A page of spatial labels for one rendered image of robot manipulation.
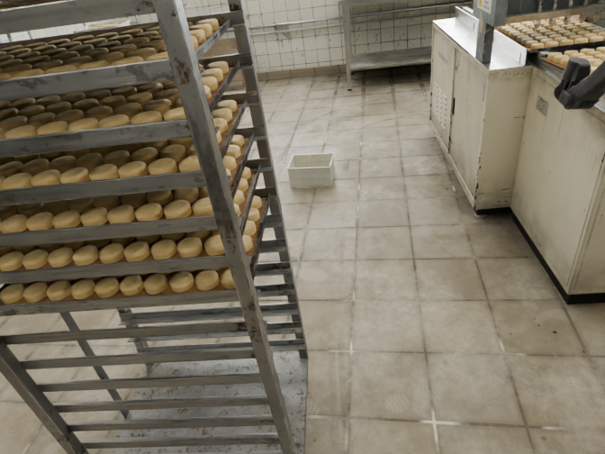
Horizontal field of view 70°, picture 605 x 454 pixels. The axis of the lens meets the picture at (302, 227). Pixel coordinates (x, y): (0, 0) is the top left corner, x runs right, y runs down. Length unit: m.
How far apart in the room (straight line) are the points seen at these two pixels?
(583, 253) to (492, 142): 0.73
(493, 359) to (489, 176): 1.00
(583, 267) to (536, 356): 0.40
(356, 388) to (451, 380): 0.36
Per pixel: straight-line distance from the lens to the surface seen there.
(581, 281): 2.09
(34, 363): 1.26
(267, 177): 1.21
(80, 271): 0.97
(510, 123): 2.38
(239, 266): 0.81
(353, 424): 1.70
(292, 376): 1.66
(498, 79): 2.28
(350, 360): 1.86
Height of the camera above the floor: 1.46
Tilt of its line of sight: 34 degrees down
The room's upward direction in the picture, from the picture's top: 9 degrees counter-clockwise
